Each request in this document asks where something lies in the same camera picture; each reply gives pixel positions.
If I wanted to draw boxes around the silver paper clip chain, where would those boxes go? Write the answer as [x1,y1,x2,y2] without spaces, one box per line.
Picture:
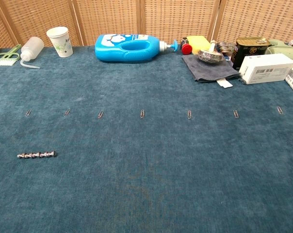
[16,150,58,159]

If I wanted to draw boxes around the blue carpet table cover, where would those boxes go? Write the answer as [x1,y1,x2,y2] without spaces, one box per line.
[0,45,293,233]

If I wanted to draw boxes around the blue detergent pump bottle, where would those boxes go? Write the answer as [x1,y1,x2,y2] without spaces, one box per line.
[94,33,180,64]

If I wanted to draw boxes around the grey folded cloth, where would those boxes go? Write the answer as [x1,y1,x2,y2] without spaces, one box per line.
[181,53,241,88]

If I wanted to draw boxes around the white spoon in bowl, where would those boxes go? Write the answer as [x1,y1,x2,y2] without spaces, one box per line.
[197,40,225,64]

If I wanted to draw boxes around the yellow sponge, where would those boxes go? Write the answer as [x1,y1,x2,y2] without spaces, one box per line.
[186,35,212,55]

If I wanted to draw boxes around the wicker folding screen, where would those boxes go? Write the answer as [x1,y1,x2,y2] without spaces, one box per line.
[0,0,293,49]

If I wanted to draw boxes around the white paper cup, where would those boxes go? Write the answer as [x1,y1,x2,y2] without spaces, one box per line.
[46,26,74,58]

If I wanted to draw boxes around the black gold tin can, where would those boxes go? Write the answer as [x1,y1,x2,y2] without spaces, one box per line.
[232,37,271,70]

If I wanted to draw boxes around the white cardboard box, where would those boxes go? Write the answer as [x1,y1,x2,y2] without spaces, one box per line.
[238,53,293,85]

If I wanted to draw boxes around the translucent squeeze wash bottle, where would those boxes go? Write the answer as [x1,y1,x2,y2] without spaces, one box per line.
[19,36,45,69]

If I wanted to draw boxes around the green hand brush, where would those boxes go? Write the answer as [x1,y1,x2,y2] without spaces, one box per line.
[0,44,22,67]

